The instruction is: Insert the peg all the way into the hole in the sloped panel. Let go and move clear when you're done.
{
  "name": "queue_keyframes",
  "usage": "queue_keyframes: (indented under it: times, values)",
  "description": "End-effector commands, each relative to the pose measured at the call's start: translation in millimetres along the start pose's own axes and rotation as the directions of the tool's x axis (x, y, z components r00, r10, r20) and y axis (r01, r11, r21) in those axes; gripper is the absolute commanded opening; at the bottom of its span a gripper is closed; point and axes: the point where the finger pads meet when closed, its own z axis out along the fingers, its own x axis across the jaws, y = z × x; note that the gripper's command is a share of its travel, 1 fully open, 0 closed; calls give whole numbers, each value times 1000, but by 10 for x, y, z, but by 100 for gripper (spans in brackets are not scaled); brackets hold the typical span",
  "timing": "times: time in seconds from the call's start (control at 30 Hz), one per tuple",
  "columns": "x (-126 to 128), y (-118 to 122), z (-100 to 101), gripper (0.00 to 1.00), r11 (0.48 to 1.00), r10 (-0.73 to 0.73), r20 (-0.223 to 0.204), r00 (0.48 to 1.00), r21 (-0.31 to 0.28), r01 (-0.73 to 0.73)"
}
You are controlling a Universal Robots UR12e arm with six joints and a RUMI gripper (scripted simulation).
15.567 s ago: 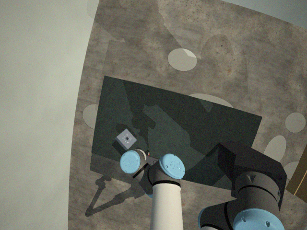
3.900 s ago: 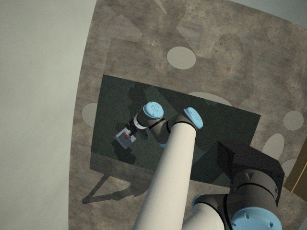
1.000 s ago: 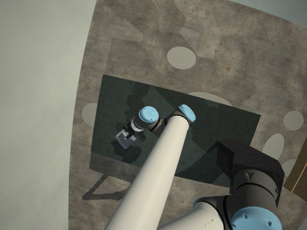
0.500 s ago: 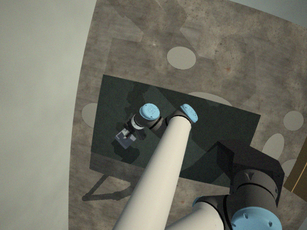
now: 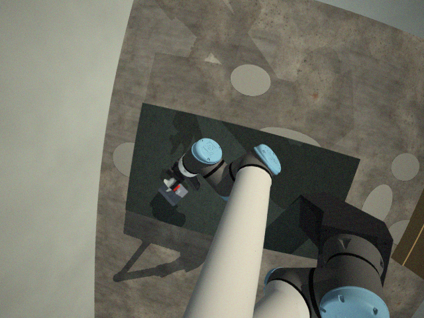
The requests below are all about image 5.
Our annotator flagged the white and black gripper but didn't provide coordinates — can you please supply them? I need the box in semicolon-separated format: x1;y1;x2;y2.
164;156;185;191

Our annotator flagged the grey panel with square hole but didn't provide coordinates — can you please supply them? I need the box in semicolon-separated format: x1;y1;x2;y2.
158;184;188;206

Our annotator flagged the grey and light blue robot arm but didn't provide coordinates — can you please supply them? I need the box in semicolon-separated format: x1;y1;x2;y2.
178;138;390;318

